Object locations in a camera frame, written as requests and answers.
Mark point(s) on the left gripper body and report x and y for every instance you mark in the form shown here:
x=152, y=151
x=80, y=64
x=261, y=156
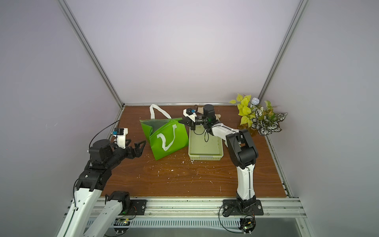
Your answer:
x=129, y=154

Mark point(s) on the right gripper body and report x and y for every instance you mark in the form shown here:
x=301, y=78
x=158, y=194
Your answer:
x=191, y=122

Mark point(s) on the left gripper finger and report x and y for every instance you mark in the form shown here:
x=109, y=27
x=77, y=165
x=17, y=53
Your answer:
x=140, y=144
x=138, y=152

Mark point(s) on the green insulated delivery bag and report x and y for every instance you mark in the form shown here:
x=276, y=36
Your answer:
x=164, y=134

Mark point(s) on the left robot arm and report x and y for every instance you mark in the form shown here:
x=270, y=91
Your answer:
x=104, y=157

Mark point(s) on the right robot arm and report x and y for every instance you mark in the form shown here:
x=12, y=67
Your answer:
x=241, y=147

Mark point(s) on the beige knitted glove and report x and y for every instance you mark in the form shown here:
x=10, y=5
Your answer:
x=201, y=111

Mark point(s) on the pale green plastic basket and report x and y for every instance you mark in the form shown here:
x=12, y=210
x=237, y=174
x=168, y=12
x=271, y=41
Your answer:
x=204, y=147

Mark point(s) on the potted plant in amber vase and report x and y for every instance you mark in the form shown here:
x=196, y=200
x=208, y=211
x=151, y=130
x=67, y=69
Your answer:
x=258, y=118

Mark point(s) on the left controller board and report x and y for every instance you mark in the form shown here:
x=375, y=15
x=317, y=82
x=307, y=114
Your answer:
x=121, y=226

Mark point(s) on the controller board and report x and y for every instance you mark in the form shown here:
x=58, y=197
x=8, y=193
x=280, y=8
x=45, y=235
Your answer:
x=121, y=226
x=247, y=224

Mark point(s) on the right controller board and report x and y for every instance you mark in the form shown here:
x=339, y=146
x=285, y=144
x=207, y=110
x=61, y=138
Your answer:
x=247, y=224

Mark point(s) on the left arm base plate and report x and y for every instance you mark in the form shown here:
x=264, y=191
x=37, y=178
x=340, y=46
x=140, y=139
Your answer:
x=137, y=207

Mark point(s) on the aluminium front rail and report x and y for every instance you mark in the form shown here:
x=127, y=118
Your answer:
x=211, y=207

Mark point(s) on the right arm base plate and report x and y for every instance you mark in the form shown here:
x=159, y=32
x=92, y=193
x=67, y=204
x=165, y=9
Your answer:
x=233, y=207

